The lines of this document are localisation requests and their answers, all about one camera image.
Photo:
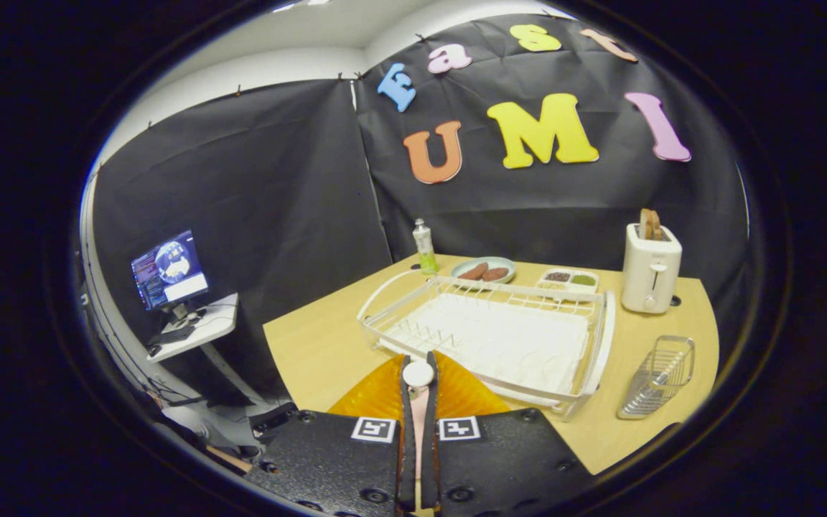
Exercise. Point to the black backdrop cloth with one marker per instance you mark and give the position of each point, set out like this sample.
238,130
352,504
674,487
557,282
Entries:
277,201

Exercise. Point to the black keyboard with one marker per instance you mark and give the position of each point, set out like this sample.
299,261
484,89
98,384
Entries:
171,335

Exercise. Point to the brown sausage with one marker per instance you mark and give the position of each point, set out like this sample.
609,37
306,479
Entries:
473,271
496,273

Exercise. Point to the computer monitor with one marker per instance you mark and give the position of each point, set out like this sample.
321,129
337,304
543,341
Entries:
169,269

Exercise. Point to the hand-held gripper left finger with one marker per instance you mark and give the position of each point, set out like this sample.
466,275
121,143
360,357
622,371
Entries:
408,445

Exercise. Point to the white divided condiment tray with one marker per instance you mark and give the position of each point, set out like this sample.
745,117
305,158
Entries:
568,280

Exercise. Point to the white side table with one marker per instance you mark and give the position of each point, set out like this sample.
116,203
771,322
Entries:
216,323

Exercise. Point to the brown bread slice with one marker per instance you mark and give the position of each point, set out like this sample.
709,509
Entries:
650,224

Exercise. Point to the pale green small plate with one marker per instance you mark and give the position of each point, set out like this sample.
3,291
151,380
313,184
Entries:
503,263

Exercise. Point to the clear bottle with green liquid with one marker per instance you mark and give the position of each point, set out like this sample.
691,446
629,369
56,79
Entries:
425,248

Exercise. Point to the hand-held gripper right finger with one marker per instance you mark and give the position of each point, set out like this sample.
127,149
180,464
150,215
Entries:
430,445

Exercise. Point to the white toaster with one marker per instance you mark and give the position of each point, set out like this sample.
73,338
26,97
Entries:
650,276

